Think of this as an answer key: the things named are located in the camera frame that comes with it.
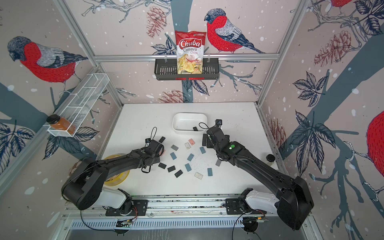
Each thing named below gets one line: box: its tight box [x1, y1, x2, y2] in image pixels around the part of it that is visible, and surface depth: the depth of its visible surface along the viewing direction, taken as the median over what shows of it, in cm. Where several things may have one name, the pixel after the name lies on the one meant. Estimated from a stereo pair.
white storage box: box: [172, 112, 208, 135], surface depth 108 cm
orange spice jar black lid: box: [46, 114, 76, 135], surface depth 63 cm
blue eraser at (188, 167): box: [184, 163, 192, 172], surface depth 89 cm
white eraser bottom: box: [194, 172, 204, 180], surface depth 85 cm
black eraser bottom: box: [174, 169, 183, 178], surface depth 87 cm
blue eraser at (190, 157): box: [187, 153, 195, 162], surface depth 94 cm
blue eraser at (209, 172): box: [207, 168, 213, 177], surface depth 87 cm
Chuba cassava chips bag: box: [175, 30, 207, 75], surface depth 87 cm
